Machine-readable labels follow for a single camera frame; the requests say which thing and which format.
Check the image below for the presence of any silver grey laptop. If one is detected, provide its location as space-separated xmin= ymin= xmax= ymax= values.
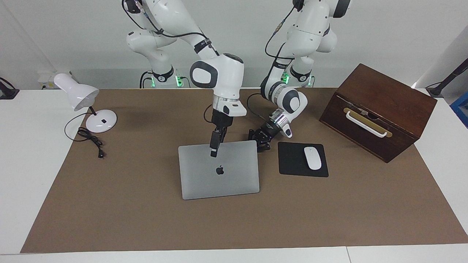
xmin=178 ymin=140 xmax=260 ymax=201

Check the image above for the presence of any black mouse pad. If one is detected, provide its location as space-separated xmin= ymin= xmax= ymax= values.
xmin=278 ymin=142 xmax=329 ymax=178

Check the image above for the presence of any white computer mouse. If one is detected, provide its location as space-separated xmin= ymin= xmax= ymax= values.
xmin=304 ymin=147 xmax=322 ymax=171

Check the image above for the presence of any brown table mat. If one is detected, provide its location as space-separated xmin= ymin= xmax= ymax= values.
xmin=20 ymin=88 xmax=468 ymax=253

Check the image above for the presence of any dark brown wooden box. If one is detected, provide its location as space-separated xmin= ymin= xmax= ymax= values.
xmin=319 ymin=64 xmax=438 ymax=163

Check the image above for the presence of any white desk lamp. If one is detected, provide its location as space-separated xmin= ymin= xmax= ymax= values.
xmin=54 ymin=73 xmax=118 ymax=133

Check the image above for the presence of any white power strip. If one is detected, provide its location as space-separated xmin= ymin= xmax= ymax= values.
xmin=38 ymin=71 xmax=72 ymax=90

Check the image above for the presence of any black tripod pole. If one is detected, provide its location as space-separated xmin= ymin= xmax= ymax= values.
xmin=426 ymin=58 xmax=468 ymax=98

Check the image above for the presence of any blue crate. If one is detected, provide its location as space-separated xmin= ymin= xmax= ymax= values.
xmin=450 ymin=91 xmax=468 ymax=128

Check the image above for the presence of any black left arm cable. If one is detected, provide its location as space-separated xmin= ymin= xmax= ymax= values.
xmin=247 ymin=0 xmax=304 ymax=121

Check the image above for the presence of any white box handle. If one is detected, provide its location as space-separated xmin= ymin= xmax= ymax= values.
xmin=346 ymin=111 xmax=387 ymax=138

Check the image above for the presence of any brass handle plate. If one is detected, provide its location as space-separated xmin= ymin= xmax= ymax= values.
xmin=343 ymin=107 xmax=393 ymax=138

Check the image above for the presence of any black lamp power cable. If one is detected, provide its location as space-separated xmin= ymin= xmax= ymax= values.
xmin=64 ymin=113 xmax=106 ymax=159

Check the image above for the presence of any black bracket mount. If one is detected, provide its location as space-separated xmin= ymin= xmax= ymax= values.
xmin=0 ymin=77 xmax=19 ymax=100

